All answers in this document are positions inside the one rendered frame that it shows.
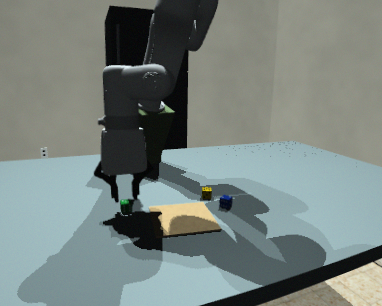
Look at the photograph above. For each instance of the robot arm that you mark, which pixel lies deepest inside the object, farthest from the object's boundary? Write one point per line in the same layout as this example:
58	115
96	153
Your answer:
172	30

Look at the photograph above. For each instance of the blue die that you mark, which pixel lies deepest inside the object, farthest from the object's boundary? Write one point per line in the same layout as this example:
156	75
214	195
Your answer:
225	201

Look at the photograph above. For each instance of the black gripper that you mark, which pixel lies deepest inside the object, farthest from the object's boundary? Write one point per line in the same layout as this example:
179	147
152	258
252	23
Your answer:
122	152

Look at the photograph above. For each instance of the tan square mat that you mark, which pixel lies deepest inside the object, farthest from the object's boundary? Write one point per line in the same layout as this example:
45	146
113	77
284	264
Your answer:
182	219

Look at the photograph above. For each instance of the green die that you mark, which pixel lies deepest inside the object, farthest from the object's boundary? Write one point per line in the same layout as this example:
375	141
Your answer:
126	206

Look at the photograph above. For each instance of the yellow die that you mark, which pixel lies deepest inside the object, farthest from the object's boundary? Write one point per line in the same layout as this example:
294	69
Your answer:
206	192

